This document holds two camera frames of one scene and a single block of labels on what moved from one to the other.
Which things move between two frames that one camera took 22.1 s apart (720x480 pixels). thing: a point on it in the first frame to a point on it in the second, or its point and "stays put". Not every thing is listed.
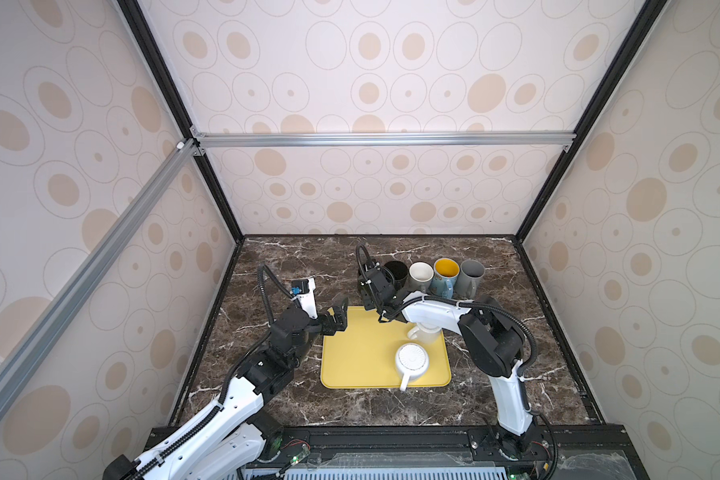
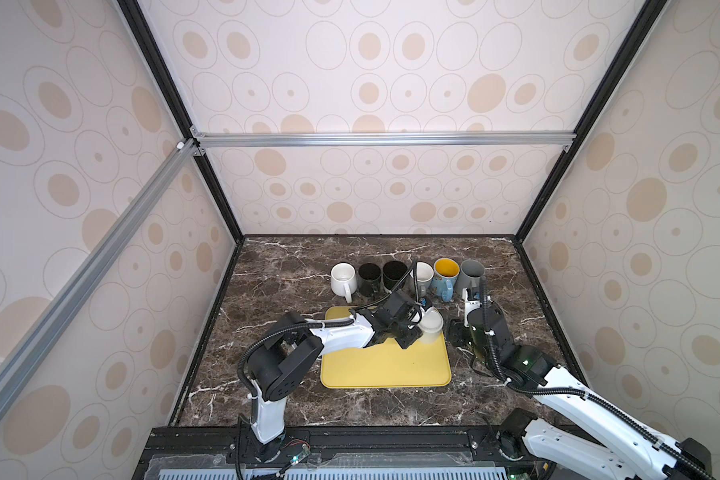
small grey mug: (420, 276) stays put
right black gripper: (366, 302) to (455, 331)
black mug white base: (399, 271) stays put
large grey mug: (469, 279) stays put
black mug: (362, 277) stays put
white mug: (412, 363) to (343, 278)
